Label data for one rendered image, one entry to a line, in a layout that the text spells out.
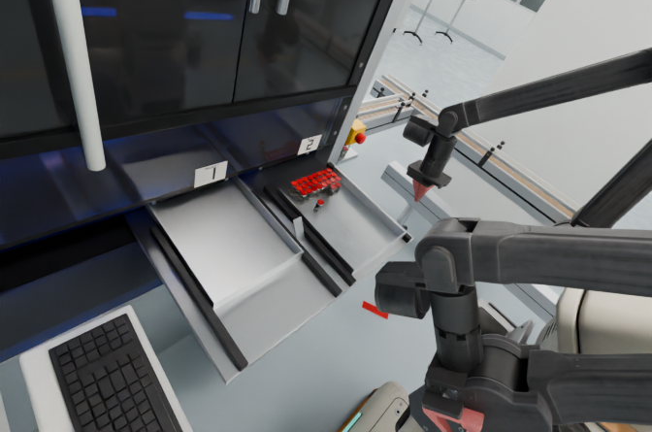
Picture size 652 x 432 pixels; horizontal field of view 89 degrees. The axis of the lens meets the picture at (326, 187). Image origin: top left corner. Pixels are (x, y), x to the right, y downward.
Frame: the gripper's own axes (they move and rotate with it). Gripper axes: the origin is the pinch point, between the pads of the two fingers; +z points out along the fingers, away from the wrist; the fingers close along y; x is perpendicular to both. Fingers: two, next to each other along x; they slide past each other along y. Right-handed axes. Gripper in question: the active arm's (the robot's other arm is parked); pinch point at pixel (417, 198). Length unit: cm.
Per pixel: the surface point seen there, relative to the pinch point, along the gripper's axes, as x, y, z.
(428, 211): -84, 20, 58
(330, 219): 10.9, 18.8, 17.1
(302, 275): 31.3, 8.9, 18.8
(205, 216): 43, 37, 14
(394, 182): -84, 45, 55
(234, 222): 37, 32, 15
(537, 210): -82, -24, 24
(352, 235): 8.8, 10.8, 18.4
